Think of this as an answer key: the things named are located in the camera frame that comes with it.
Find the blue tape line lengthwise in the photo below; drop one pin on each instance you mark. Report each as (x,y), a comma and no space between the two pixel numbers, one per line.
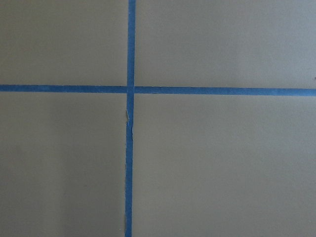
(130,117)

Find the blue tape line crosswise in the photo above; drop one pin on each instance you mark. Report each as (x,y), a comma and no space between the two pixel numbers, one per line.
(160,90)

